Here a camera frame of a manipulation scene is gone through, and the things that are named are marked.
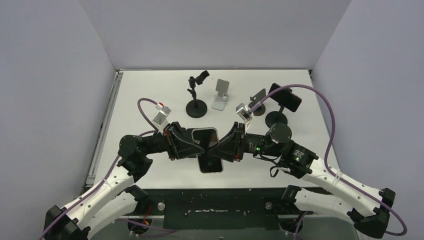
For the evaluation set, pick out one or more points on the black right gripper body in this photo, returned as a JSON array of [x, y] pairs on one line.
[[238, 144]]

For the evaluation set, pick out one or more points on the white folding phone stand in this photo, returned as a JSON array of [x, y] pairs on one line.
[[221, 98]]

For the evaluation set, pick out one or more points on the black mounting base plate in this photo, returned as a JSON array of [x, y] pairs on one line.
[[217, 209]]

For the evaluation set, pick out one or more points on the clear-case phone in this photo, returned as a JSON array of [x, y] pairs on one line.
[[207, 137]]

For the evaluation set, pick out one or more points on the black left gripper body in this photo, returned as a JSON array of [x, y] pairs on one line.
[[172, 156]]

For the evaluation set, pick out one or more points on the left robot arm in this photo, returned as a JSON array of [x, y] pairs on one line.
[[116, 194]]

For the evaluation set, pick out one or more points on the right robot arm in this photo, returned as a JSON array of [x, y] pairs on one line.
[[365, 207]]

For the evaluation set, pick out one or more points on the aluminium frame rail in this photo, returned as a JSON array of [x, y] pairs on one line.
[[96, 158]]

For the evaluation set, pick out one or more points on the black pole phone stand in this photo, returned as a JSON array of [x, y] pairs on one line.
[[196, 108], [276, 117]]

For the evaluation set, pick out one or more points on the red-edged black phone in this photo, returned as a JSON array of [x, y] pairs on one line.
[[287, 99]]

